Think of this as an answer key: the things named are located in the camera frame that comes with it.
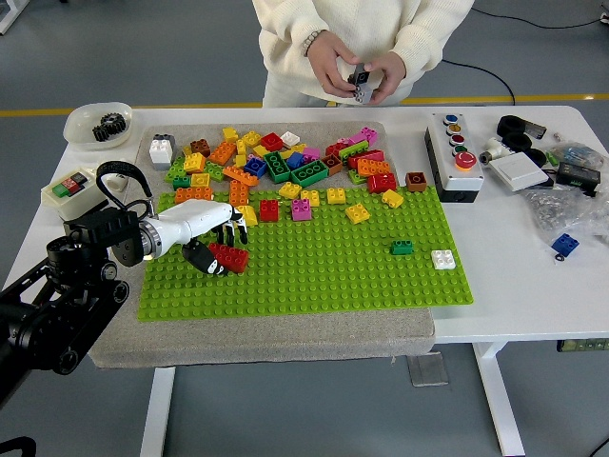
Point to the person's left hand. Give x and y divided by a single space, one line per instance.
390 76

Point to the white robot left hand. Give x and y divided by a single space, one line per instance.
200 216

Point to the person's right hand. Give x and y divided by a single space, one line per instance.
333 66

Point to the dark grey brick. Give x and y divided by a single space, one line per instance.
360 75

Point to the light grey studded brick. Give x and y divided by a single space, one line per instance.
362 94

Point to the yellow arched brick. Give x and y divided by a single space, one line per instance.
249 216

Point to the red two-by-four brick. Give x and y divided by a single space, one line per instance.
235 258

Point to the person's right forearm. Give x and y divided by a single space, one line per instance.
285 38

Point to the person's left forearm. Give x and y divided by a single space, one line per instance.
428 38

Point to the orange two-by-four brick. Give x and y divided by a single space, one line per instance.
194 193
222 152
239 192
373 167

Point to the yellow square brick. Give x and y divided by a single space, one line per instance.
336 196
310 197
289 190
357 213
200 180
393 199
194 163

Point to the small dark green brick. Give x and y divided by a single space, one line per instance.
402 247
181 182

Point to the orange long curved brick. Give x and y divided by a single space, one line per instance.
240 175

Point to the brown square brick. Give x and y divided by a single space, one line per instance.
415 182
200 147

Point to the red square brick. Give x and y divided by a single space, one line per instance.
271 141
337 149
269 210

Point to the pink brick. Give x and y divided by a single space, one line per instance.
354 140
311 153

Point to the blue square brick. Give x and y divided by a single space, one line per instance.
255 167
295 160
565 243

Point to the white and grey brick stack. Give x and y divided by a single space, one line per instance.
161 152

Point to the small yellow brick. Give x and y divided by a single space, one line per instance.
260 151
241 146
251 139
230 133

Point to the lime green long brick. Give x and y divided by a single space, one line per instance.
354 150

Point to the white square brick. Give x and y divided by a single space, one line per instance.
443 260
290 138

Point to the long red sloped brick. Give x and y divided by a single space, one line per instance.
366 159

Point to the green hollow brick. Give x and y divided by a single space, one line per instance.
311 181
280 177

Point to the brown hollow brick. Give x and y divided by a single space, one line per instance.
331 165

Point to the glossy red brick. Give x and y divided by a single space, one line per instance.
382 183

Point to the green studded baseplate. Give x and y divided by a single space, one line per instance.
333 285

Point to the person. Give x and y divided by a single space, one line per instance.
371 24

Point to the white printed tube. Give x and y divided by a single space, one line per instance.
116 182

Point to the black rubber tire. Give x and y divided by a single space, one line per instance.
506 142
500 126
544 157

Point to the white pushbutton control box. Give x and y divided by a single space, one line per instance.
459 180

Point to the black metal gears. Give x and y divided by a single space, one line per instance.
109 127

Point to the white cylinder metal tip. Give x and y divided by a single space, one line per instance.
495 151

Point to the grey-brown fabric mat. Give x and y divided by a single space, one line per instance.
266 340

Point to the white plastic bowl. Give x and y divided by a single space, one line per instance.
78 126

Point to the small clear-lidded black box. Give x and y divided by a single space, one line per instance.
536 129

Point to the green plastic connector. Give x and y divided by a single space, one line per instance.
552 158

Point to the white table leg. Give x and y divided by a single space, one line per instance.
157 414
502 409

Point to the clear bag blue parts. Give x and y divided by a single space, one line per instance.
578 153

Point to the clear bag of screws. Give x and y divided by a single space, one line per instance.
552 209

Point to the black power adapter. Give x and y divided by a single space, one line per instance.
578 175

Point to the grey metal floor plate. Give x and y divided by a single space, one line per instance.
428 371

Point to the white red-green switch box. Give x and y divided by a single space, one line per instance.
71 202

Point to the white flat wall switch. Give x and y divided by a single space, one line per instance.
518 172

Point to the white furniture frame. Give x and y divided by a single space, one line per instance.
9 19

